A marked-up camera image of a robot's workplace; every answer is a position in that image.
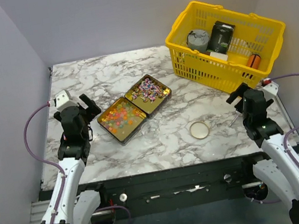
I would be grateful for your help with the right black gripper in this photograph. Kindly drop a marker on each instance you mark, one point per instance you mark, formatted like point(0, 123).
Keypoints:
point(240, 91)

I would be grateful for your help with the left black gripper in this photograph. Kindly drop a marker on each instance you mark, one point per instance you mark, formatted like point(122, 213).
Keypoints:
point(93, 110)

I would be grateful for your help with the silver metal scoop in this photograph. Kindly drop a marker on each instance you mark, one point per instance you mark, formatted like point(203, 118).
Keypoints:
point(235, 119)

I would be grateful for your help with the hinged candy tin box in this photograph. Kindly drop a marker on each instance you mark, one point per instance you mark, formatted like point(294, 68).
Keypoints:
point(127, 114)

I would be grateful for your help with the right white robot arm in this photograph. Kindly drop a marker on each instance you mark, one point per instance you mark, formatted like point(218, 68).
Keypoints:
point(280, 172)

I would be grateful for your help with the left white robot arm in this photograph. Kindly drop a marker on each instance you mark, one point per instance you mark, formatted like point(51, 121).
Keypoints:
point(66, 205)

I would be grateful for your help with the orange cylinder bottle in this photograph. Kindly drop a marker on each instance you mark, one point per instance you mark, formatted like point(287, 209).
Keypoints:
point(254, 61)

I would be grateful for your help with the white box in basket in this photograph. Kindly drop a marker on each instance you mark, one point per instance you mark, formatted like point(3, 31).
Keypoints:
point(220, 56)

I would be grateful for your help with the yellow plastic basket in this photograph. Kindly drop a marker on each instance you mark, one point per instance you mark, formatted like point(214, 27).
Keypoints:
point(252, 34)

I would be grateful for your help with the gold jar lid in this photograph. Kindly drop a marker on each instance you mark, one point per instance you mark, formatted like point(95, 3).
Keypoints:
point(199, 130)

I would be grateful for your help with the black product box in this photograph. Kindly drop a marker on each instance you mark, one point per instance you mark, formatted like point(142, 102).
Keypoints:
point(221, 37)

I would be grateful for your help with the clear glass jar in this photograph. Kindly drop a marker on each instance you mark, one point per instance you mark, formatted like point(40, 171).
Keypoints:
point(150, 131)

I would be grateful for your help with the grey tape roll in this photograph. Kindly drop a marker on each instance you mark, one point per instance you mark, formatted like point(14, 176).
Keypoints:
point(198, 39)

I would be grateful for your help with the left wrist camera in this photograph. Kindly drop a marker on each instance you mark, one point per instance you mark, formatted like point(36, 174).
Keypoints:
point(63, 100)

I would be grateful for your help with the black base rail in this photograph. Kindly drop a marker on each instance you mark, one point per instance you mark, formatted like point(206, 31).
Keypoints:
point(181, 187)

